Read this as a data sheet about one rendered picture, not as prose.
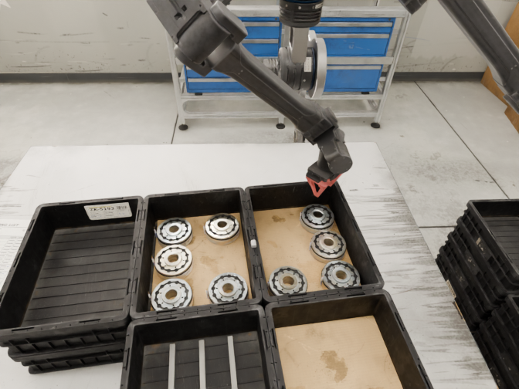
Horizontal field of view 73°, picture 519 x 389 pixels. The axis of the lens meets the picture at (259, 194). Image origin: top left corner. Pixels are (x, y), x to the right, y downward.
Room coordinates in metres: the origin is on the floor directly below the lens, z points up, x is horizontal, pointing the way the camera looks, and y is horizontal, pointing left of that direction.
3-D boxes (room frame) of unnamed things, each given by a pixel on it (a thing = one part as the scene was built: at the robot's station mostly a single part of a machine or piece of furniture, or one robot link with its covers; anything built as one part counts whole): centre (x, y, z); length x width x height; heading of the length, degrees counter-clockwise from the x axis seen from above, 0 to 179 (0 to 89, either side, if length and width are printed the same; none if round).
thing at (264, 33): (2.57, 0.23, 0.60); 0.72 x 0.03 x 0.56; 94
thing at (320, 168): (0.76, -0.19, 1.08); 0.10 x 0.07 x 0.07; 138
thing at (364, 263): (0.63, -0.13, 0.87); 0.40 x 0.30 x 0.11; 10
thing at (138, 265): (0.58, 0.16, 0.92); 0.40 x 0.30 x 0.02; 10
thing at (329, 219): (0.75, -0.18, 0.86); 0.10 x 0.10 x 0.01
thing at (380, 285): (0.63, -0.13, 0.92); 0.40 x 0.30 x 0.02; 10
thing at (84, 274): (0.53, 0.46, 0.87); 0.40 x 0.30 x 0.11; 10
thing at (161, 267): (0.57, 0.23, 0.86); 0.10 x 0.10 x 0.01
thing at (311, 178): (0.75, -0.17, 1.01); 0.07 x 0.07 x 0.09; 48
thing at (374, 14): (2.63, -0.16, 0.91); 1.70 x 0.10 x 0.05; 94
